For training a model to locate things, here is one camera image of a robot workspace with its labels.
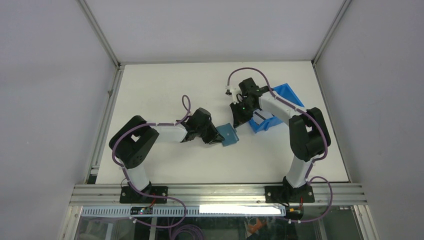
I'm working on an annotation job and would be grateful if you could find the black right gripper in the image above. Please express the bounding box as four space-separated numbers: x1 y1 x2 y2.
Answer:
229 99 257 129

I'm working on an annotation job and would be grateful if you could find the teal leather card holder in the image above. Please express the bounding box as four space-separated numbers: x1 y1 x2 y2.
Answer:
216 123 240 147

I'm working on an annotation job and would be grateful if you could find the blue plastic bin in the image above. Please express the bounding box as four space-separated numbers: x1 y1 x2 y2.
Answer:
248 83 305 134

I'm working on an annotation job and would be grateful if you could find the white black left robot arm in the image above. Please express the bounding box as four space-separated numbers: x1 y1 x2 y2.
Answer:
108 107 225 203

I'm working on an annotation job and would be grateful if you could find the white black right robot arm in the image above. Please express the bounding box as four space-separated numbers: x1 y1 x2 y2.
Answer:
226 78 331 203

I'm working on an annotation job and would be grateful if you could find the striped credit card in bin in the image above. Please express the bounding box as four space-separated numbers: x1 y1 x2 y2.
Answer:
252 110 274 125

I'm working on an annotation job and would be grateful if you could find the orange object under table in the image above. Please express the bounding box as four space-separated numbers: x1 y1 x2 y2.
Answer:
245 217 267 234

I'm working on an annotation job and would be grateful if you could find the small green circuit board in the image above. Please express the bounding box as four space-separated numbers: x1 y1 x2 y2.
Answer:
130 206 153 216

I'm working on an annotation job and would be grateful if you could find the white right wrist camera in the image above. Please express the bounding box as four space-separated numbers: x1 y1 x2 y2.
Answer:
225 85 243 104

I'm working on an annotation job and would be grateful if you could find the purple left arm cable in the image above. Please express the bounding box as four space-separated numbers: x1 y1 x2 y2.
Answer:
111 95 188 229

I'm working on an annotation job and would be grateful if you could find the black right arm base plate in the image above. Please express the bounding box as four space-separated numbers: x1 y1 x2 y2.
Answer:
264 184 315 204

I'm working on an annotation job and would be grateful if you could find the coiled purple cable below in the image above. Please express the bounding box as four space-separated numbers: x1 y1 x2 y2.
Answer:
168 224 206 240

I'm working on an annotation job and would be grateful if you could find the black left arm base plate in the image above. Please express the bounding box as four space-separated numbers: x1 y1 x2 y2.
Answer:
119 186 169 204

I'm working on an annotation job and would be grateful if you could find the aluminium right frame post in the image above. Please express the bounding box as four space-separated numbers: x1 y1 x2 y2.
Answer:
311 0 352 67

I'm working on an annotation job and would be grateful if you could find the aluminium frame post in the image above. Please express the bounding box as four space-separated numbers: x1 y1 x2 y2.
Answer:
76 0 120 68
311 0 352 67

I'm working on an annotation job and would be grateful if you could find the aluminium front frame rail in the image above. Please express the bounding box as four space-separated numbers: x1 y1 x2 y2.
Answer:
69 183 368 206

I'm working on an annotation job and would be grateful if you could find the white slotted cable duct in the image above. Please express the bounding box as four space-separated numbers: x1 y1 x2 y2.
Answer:
81 204 286 218

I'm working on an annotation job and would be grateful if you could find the aluminium left frame post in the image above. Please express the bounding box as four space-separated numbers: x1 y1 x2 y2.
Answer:
76 0 120 68

